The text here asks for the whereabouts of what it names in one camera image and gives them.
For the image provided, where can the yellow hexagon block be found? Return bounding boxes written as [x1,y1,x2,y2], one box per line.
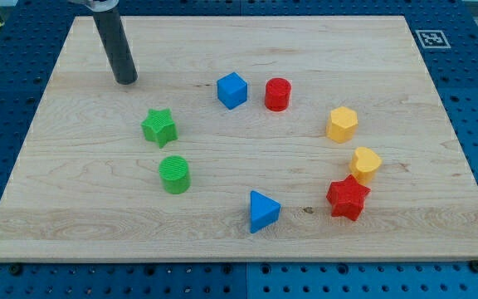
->
[326,106,359,143]

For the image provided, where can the blue cube block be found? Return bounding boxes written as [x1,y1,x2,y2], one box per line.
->
[217,72,248,110]

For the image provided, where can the green cylinder block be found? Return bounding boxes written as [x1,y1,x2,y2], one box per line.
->
[159,155,191,194]

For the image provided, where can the red star block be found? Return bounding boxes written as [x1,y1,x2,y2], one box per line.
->
[326,174,371,221]

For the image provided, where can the wooden board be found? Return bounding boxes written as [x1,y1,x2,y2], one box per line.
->
[0,16,478,263]

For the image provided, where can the yellow heart block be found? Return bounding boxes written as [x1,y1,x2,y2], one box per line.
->
[349,147,383,184]

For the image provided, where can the white fiducial marker tag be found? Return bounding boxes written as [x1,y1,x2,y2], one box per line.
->
[415,29,451,49]

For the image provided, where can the red cylinder block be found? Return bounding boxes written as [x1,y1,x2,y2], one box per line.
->
[265,77,292,112]

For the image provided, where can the green star block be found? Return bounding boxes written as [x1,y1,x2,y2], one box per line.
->
[141,108,178,149]

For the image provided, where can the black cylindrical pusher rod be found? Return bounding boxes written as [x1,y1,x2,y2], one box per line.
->
[93,7,138,85]

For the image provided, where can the blue triangle block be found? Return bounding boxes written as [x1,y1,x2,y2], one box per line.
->
[250,190,281,233]

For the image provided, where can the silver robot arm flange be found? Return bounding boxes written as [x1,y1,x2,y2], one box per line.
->
[68,0,119,12]

